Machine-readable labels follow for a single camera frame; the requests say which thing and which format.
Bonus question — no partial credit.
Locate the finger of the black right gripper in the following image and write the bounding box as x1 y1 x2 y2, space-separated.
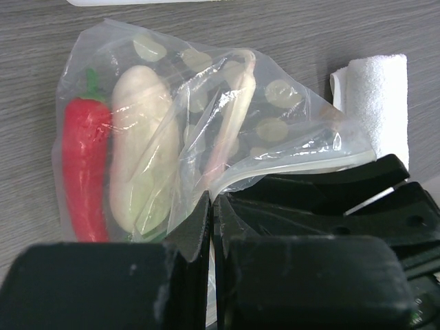
228 154 410 216
309 182 439 246

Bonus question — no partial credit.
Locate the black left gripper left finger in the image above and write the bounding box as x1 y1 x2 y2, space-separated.
1 193 210 329

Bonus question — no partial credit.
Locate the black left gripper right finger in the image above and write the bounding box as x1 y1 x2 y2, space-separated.
214 197 415 329

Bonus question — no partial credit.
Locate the green fake vegetable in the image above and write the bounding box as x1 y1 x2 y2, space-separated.
124 230 166 243

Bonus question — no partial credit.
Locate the white fake radish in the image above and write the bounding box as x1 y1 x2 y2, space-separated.
109 65 179 235

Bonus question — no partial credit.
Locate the clear dotted zip top bag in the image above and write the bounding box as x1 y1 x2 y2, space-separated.
52 20 376 242

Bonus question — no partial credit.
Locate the red fake chili pepper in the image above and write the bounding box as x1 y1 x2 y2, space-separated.
61 69 112 242

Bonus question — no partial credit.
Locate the rolled white towel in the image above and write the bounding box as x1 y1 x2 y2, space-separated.
329 54 410 168

